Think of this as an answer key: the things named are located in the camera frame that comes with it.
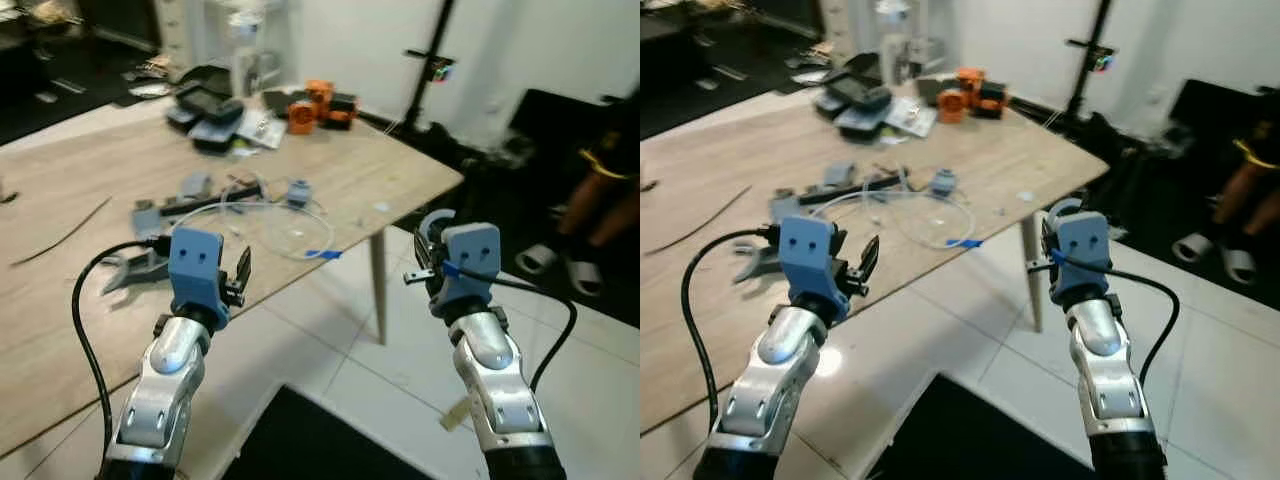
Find white printed papers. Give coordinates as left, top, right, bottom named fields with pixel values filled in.
left=884, top=96, right=939, bottom=138
left=232, top=107, right=288, bottom=153

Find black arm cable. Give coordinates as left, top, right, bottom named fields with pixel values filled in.
left=1050, top=250, right=1182, bottom=389
left=71, top=237, right=173, bottom=456
left=681, top=228, right=782, bottom=433
left=444, top=262, right=580, bottom=393

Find clear plastic tube loop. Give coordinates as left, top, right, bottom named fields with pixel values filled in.
left=833, top=188, right=987, bottom=251
left=168, top=194, right=344, bottom=263

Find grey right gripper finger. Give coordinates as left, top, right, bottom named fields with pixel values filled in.
left=417, top=208, right=458, bottom=244
left=1041, top=197, right=1082, bottom=229

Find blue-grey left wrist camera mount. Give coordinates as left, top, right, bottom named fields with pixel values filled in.
left=777, top=212, right=851, bottom=323
left=167, top=227, right=230, bottom=327

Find thin dark strip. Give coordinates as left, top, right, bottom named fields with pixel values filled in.
left=9, top=196, right=114, bottom=268
left=645, top=184, right=754, bottom=257

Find person's bare legs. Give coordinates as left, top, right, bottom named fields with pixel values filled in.
left=557, top=148, right=641, bottom=269
left=1208, top=138, right=1280, bottom=259

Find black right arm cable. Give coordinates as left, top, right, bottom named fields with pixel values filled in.
left=1050, top=250, right=1182, bottom=389
left=444, top=262, right=580, bottom=393

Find black floor mat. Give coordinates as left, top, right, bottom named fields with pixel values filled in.
left=863, top=372, right=1099, bottom=480
left=220, top=384, right=406, bottom=480

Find grey slipper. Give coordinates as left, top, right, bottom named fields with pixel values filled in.
left=1221, top=247, right=1260, bottom=287
left=1171, top=231, right=1214, bottom=265
left=564, top=257, right=605, bottom=299
left=516, top=242, right=562, bottom=277

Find grey gripper parts with bar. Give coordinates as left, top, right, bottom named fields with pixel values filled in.
left=133, top=171, right=269, bottom=239
left=768, top=160, right=909, bottom=227

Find black tripod stand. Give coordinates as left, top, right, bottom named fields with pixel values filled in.
left=398, top=0, right=458, bottom=133
left=1063, top=0, right=1118, bottom=123

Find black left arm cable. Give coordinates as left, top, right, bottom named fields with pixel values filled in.
left=71, top=237, right=173, bottom=456
left=681, top=228, right=782, bottom=433

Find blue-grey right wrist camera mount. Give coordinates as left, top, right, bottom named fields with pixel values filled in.
left=431, top=222, right=502, bottom=317
left=1049, top=211, right=1114, bottom=307

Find light wooden table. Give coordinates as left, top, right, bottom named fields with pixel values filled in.
left=0, top=93, right=467, bottom=463
left=640, top=85, right=1112, bottom=437

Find clear plastic bottle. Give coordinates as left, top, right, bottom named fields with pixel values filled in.
left=228, top=8, right=269, bottom=98
left=878, top=0, right=919, bottom=88

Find stack of black devices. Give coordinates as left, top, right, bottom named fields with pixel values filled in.
left=820, top=58, right=894, bottom=139
left=164, top=66, right=247, bottom=153

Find orange and black device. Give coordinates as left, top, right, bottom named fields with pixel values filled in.
left=287, top=79, right=359, bottom=137
left=934, top=67, right=1010, bottom=125

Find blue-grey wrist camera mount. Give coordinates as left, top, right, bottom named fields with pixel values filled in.
left=431, top=222, right=502, bottom=317
left=777, top=212, right=851, bottom=323
left=1049, top=211, right=1114, bottom=307
left=167, top=227, right=230, bottom=327

